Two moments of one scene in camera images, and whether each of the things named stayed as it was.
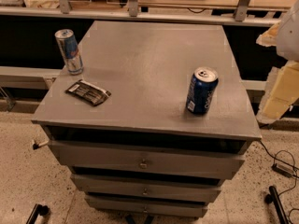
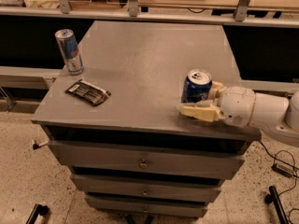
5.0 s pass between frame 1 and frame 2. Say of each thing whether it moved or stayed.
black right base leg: stayed
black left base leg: stayed
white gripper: moved
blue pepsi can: moved
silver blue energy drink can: stayed
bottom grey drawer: stayed
